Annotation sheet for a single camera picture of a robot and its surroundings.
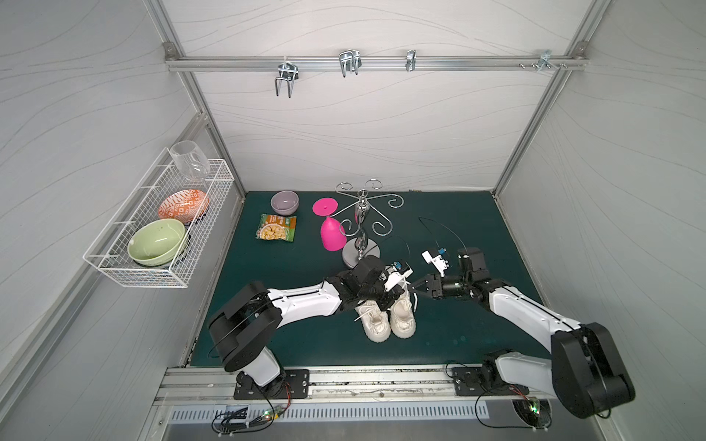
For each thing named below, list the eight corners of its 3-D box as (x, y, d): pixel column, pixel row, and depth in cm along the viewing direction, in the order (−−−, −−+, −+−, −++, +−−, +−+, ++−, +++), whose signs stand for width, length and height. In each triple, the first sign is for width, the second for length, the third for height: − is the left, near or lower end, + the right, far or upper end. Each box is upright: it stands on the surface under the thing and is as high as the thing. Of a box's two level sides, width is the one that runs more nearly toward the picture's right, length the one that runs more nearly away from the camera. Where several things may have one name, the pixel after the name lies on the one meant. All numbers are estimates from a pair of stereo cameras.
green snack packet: (256, 241, 106) (254, 236, 103) (263, 219, 113) (261, 214, 110) (294, 241, 106) (292, 236, 103) (298, 219, 113) (297, 214, 111)
